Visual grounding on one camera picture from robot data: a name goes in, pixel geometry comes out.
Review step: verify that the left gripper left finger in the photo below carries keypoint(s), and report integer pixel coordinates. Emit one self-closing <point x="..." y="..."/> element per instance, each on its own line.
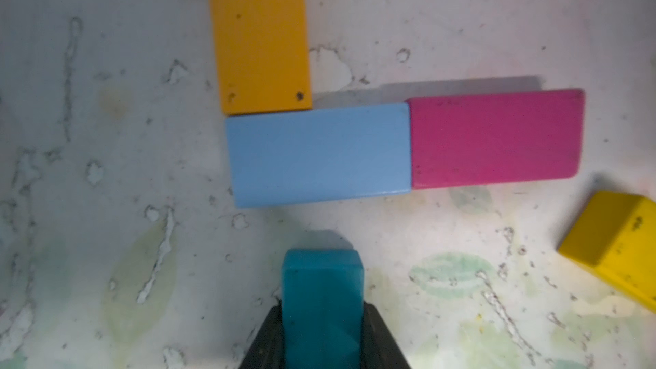
<point x="267" y="349"/>

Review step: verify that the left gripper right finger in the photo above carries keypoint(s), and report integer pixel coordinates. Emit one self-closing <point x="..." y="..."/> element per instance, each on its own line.
<point x="379" y="350"/>

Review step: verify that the teal long block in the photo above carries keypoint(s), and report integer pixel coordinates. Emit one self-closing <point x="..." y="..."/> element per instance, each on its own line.
<point x="322" y="308"/>

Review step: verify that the light blue block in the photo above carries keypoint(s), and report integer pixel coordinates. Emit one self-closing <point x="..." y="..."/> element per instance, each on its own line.
<point x="319" y="155"/>

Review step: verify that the magenta block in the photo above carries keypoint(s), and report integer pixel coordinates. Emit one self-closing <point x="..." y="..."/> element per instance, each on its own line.
<point x="473" y="140"/>

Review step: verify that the orange-yellow long block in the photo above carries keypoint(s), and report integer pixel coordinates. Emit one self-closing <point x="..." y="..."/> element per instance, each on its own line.
<point x="262" y="55"/>

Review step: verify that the small yellow block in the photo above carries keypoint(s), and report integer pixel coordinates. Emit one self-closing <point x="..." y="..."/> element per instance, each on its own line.
<point x="613" y="239"/>

